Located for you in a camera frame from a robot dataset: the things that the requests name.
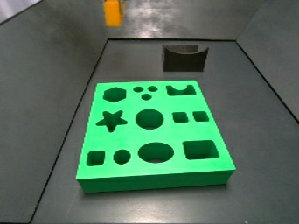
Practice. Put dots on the yellow rectangular block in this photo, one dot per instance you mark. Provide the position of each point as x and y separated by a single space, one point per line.
113 11

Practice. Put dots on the green shape sorter board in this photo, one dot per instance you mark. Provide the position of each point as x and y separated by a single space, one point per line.
151 138

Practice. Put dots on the black curved fixture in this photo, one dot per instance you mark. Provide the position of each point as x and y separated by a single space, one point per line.
183 58

